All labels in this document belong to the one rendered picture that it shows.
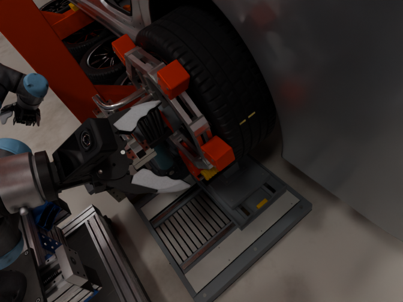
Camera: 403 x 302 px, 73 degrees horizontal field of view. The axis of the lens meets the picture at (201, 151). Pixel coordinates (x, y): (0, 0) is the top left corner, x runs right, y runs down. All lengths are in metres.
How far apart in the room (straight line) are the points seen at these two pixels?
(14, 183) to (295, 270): 1.44
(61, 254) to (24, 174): 0.76
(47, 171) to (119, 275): 1.28
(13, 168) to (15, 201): 0.04
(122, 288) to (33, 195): 1.24
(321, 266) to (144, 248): 1.04
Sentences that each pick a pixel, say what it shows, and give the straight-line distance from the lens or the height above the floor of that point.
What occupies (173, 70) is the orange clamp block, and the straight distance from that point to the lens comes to 0.84.
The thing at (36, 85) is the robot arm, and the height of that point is 1.17.
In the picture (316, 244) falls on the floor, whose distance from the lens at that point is 1.69.
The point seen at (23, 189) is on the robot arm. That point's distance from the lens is 0.40.
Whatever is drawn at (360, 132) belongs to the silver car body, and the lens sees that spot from 0.69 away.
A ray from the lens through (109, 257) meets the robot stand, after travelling 1.70.
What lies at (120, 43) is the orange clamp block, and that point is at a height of 1.11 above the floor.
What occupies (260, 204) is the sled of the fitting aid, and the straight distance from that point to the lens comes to 1.58.
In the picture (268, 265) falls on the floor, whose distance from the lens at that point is 1.65.
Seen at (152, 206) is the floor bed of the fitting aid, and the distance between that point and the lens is 1.88.
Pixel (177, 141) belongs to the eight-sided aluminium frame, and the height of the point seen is 0.62.
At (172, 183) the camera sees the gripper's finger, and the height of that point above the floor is 1.26.
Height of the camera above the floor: 1.59
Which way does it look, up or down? 49 degrees down
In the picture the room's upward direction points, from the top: 24 degrees counter-clockwise
